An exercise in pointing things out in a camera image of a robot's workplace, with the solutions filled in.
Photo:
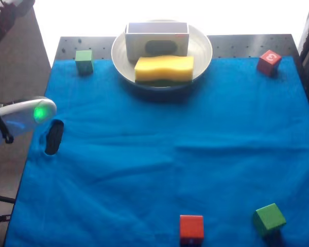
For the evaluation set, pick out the blue table cloth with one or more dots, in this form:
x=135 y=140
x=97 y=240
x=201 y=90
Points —
x=144 y=167

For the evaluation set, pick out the round white plate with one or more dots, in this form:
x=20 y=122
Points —
x=201 y=56

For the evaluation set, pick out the red block with white numeral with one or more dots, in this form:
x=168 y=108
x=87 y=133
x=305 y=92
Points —
x=269 y=63

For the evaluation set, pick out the green toy block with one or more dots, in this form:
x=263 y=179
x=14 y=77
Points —
x=84 y=63
x=269 y=218

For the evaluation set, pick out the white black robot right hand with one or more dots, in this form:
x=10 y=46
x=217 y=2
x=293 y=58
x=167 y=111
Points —
x=23 y=113

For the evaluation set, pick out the orange-red toy block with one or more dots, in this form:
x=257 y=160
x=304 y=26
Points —
x=191 y=229

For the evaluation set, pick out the yellow green sponge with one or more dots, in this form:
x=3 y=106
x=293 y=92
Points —
x=164 y=68

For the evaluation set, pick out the black stand rod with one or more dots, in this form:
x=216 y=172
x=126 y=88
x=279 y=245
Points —
x=2 y=198

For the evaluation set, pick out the white rectangular box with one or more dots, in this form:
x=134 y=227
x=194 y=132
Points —
x=134 y=43

